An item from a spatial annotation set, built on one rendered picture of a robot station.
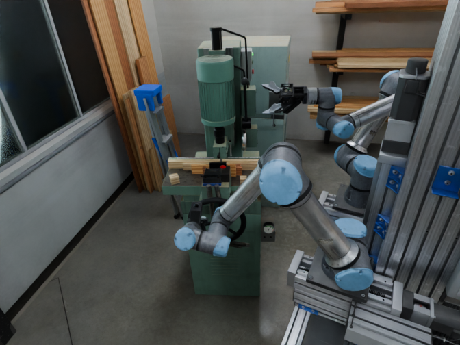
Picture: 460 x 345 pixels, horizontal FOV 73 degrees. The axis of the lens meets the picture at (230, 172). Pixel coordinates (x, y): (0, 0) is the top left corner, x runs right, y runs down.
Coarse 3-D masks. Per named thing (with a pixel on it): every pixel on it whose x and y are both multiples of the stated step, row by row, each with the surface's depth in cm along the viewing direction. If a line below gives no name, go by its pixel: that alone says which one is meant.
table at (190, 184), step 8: (176, 168) 178; (168, 176) 171; (184, 176) 171; (192, 176) 170; (200, 176) 170; (168, 184) 164; (176, 184) 164; (184, 184) 164; (192, 184) 163; (200, 184) 163; (232, 184) 162; (168, 192) 165; (176, 192) 165; (184, 192) 165; (192, 192) 164; (200, 192) 164; (232, 192) 161; (200, 200) 156
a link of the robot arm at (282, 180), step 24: (264, 168) 86; (288, 168) 82; (264, 192) 86; (288, 192) 84; (312, 192) 91; (312, 216) 90; (336, 240) 94; (336, 264) 97; (360, 264) 96; (360, 288) 99
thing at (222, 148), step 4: (216, 144) 164; (220, 144) 164; (224, 144) 164; (216, 148) 162; (220, 148) 162; (224, 148) 162; (216, 152) 164; (220, 152) 163; (224, 152) 163; (216, 156) 165; (220, 156) 165; (224, 156) 165
